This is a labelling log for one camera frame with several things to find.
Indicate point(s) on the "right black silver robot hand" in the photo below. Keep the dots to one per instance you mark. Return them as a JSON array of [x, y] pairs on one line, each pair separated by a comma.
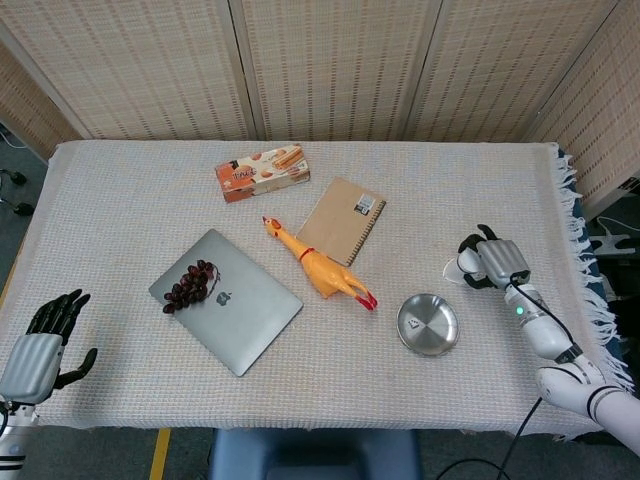
[[502, 262]]

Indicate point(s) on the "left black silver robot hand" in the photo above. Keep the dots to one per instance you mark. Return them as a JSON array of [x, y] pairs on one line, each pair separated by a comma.
[[30, 365]]

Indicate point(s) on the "round steel dish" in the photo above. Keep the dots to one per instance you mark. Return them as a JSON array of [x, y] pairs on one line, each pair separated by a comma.
[[435, 330]]

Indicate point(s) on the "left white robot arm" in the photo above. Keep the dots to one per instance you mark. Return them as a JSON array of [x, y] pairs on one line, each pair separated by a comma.
[[12, 440]]

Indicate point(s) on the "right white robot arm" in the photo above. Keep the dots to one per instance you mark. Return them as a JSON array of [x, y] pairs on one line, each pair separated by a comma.
[[545, 335]]

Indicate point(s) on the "yellow rubber chicken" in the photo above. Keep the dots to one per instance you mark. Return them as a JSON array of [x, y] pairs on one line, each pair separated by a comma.
[[325, 272]]

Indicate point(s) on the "dark blue under cloth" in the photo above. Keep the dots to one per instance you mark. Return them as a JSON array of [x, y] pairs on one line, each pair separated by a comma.
[[580, 210]]

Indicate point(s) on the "white metal stand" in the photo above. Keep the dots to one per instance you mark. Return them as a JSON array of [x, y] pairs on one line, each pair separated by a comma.
[[615, 244]]

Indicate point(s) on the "black caster chair base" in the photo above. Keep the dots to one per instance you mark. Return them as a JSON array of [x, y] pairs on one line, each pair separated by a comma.
[[20, 207]]

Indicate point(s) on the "brown spiral notebook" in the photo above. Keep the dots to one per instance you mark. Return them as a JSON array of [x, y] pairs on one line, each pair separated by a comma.
[[340, 220]]

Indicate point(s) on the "dark red grape bunch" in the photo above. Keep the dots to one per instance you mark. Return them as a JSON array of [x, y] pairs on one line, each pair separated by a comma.
[[187, 290]]

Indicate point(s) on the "woven bamboo screen panel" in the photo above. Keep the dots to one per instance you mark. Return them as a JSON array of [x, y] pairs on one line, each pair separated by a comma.
[[340, 65], [25, 110], [600, 110], [140, 65], [500, 65]]

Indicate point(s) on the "white woven fringed tablecloth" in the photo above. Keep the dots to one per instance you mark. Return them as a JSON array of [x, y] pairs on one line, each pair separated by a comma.
[[125, 200]]

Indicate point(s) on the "silver closed laptop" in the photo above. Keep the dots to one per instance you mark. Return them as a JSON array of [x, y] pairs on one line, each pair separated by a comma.
[[240, 320]]

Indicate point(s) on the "orange cookie box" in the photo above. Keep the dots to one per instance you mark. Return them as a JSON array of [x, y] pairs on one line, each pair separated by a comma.
[[260, 175]]

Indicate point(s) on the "blue padded base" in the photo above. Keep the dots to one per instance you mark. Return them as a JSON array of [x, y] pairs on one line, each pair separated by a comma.
[[310, 455]]

